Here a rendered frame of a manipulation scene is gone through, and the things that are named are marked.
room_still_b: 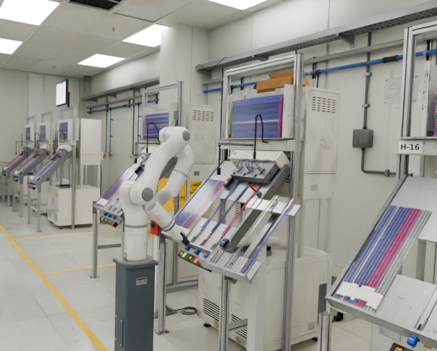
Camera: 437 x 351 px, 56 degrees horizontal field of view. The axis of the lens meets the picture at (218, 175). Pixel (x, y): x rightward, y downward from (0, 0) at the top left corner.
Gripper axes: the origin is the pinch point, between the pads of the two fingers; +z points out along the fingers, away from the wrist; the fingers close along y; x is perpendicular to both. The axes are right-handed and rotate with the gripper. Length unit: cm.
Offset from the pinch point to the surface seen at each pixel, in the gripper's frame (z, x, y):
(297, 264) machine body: 63, 35, 23
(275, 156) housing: 2, 73, 21
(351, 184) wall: 129, 164, -32
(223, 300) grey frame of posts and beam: 27.6, -15.0, 23.2
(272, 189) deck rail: 12, 54, 25
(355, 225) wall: 156, 136, -27
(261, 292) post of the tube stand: 26, -4, 47
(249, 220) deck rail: 11.7, 29.3, 23.0
